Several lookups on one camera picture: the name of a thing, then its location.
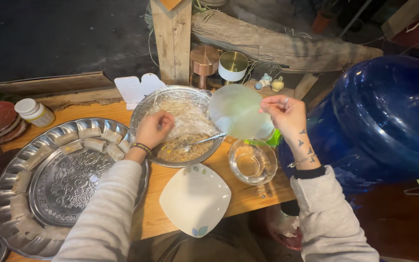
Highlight person's left hand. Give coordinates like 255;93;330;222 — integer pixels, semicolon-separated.
134;110;175;150

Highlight round silver filling bowl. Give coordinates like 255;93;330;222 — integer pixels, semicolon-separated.
129;85;227;169

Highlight white square plate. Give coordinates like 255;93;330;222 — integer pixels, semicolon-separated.
159;163;232;239

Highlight copper canister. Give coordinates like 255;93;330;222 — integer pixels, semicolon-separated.
190;45;220;90

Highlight wooden plank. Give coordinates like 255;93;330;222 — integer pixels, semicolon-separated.
0;71;123;108

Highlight white card stand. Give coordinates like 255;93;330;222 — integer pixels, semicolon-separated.
114;73;166;110

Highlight large scalloped silver tray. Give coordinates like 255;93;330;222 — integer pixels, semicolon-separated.
0;117;149;260

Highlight thin silver bracelet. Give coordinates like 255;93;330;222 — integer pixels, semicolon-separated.
287;154;318;169

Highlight red plastic bag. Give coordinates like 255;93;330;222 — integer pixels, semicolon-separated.
266;205;303;252

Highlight noodle filling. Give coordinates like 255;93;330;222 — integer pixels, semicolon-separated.
155;133;214;163

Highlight person's dark trousers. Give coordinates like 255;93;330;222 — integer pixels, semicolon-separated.
128;213;305;262

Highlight blue white ceramic figurine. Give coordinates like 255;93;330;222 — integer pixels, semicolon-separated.
254;73;273;90

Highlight row of spring rolls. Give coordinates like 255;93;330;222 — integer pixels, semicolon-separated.
10;127;132;241

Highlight white canister with gold lid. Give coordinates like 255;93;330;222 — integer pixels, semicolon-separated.
218;51;249;86

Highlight round translucent rice paper sheet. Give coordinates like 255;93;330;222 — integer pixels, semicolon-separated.
208;84;275;140

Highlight yellow ceramic figurine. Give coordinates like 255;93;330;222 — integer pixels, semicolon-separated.
271;76;285;93

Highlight metal spoon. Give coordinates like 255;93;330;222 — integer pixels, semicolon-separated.
178;132;227;153

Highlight wooden post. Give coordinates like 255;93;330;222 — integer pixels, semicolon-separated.
150;0;193;86

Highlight terracotta pot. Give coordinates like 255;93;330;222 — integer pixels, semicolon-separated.
311;11;332;34

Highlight glass bowl of water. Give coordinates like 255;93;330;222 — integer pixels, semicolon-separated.
228;138;278;186

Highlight clear cling film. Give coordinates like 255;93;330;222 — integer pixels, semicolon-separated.
147;91;218;141

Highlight large blue water jug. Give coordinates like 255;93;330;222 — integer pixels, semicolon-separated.
278;55;419;194

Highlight rough wooden beam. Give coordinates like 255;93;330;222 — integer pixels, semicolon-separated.
191;10;384;74

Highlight white pill bottle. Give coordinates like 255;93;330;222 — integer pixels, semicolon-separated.
14;98;56;128

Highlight person's right hand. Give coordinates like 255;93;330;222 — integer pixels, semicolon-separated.
258;95;307;141

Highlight black wristband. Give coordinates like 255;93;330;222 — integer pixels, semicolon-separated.
130;142;154;156

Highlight green plastic container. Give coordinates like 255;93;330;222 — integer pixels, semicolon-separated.
244;128;282;148

